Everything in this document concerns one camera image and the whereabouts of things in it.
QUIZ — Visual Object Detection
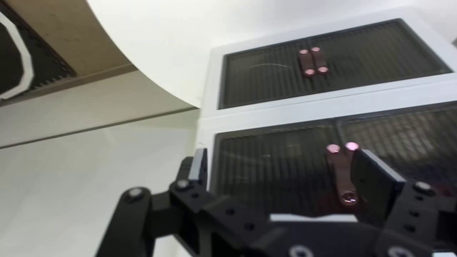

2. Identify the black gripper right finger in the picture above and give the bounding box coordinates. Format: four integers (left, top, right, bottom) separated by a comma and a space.
350, 147, 457, 257

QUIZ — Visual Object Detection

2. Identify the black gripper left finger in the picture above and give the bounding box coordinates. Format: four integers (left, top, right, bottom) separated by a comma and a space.
95, 147, 270, 257

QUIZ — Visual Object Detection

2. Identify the white stacked storage cabinet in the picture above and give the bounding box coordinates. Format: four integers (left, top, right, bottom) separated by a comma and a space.
193, 7, 457, 257

